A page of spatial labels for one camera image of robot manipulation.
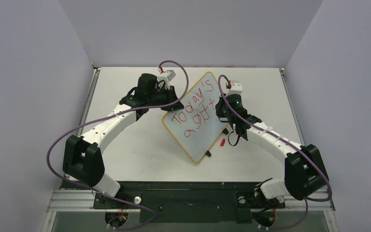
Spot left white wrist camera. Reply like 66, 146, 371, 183
157, 70, 176, 89

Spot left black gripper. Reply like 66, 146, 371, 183
148, 86, 183, 112

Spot aluminium frame rail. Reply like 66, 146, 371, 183
47, 188, 335, 212

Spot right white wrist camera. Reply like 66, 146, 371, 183
225, 80, 243, 96

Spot purple cable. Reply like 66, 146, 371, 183
46, 59, 190, 231
217, 74, 333, 231

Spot yellow-framed whiteboard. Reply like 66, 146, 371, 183
162, 72, 226, 163

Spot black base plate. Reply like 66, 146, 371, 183
60, 181, 301, 224

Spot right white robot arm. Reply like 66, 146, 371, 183
215, 94, 332, 206

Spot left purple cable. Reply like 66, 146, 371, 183
46, 59, 190, 231

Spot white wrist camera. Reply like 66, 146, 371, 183
225, 80, 243, 96
157, 70, 176, 89

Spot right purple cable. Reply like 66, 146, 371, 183
217, 74, 333, 231

